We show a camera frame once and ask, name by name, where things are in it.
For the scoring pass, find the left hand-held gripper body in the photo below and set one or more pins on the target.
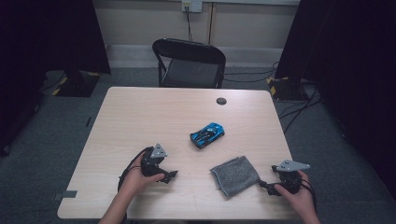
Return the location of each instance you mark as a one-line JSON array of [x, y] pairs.
[[151, 166]]

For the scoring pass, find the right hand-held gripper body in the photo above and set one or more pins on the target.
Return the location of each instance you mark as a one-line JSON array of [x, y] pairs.
[[291, 182]]

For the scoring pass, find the grey terry cloth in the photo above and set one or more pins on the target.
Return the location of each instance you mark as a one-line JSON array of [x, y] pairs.
[[235, 175]]

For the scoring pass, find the blue toy car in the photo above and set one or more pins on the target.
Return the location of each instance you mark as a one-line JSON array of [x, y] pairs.
[[207, 134]]

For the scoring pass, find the person's right hand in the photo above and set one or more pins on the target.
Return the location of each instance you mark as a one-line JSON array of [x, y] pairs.
[[302, 199]]

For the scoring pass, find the person's left hand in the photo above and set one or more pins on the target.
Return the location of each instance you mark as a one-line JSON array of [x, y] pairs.
[[135, 180]]

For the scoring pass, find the small black floor marker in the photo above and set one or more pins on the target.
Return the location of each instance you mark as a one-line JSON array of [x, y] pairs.
[[88, 121]]

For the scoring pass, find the grey tape strip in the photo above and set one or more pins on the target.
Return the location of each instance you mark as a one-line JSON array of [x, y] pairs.
[[67, 194]]

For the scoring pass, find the black stand base striped tape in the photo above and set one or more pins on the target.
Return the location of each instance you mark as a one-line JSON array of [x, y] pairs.
[[77, 88], [286, 90]]

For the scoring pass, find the black folding chair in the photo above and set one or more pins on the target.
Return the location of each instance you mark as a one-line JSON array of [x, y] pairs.
[[190, 51]]

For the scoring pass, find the black curtain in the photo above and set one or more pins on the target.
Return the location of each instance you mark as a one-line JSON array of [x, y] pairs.
[[46, 34], [358, 62]]

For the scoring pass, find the white wall socket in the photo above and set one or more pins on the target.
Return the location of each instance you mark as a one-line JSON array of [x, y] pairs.
[[196, 5]]

